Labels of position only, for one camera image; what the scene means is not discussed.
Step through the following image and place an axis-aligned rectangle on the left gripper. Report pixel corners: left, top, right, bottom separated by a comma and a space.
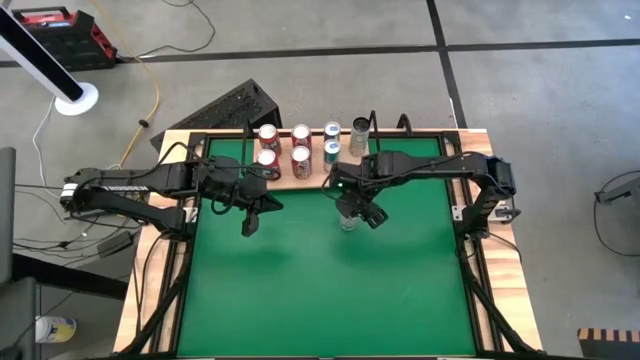
198, 155, 285, 239

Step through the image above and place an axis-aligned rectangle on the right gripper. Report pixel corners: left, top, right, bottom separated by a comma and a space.
327, 155, 390, 230

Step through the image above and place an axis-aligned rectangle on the red Fanta can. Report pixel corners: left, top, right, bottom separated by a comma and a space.
257, 123, 282, 154
255, 148, 282, 180

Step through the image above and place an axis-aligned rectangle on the red Coca-Cola can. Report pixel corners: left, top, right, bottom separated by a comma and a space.
290, 145, 314, 180
290, 123, 313, 151

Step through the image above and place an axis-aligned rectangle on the green table mat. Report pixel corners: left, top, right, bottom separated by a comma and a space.
175, 137, 477, 357

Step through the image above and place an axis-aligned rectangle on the black perforated computer case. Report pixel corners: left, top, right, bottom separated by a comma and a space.
149, 78, 283, 151

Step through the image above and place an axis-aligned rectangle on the black power adapter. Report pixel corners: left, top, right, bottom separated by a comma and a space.
97, 230, 135, 259

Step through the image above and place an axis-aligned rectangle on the white and yellow container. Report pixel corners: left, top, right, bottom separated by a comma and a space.
33, 314, 78, 345

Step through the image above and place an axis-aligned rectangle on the grey furniture panel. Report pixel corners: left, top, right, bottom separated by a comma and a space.
0, 146, 41, 360

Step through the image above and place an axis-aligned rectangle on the grey floor stand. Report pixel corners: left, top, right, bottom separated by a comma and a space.
594, 175, 640, 205

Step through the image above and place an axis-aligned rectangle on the red and black tool case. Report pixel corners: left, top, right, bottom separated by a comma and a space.
10, 5, 119, 72

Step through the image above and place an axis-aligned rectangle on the orange black striped box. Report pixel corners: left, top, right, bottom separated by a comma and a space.
576, 327, 640, 360

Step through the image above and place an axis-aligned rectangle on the white and black floor stand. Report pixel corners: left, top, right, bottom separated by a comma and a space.
0, 4, 100, 117

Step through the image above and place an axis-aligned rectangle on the black aluminium table frame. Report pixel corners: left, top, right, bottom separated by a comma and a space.
119, 128, 539, 360

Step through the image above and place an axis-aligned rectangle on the yellow cable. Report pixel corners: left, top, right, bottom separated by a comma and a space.
89, 0, 161, 171

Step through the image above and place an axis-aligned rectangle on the black floor cable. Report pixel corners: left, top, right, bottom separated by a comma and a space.
117, 0, 217, 64

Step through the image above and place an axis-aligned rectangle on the white cable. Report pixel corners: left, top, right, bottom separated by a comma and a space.
30, 97, 124, 201

